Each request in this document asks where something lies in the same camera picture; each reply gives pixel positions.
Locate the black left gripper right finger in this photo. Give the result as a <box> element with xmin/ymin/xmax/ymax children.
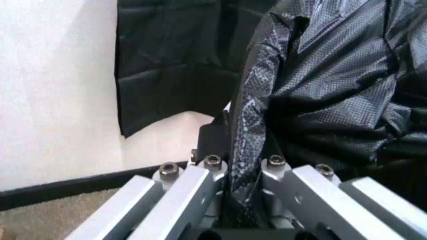
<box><xmin>256</xmin><ymin>154</ymin><xmax>427</xmax><ymax>240</ymax></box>

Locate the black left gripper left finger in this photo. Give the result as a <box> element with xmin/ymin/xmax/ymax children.
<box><xmin>64</xmin><ymin>99</ymin><xmax>233</xmax><ymax>240</ymax></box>

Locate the black plastic garbage bag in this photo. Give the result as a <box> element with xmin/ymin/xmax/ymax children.
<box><xmin>114</xmin><ymin>0</ymin><xmax>427</xmax><ymax>226</ymax></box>

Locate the black baseboard strip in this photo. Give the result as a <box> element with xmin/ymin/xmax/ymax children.
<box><xmin>0</xmin><ymin>160</ymin><xmax>190</xmax><ymax>200</ymax></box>

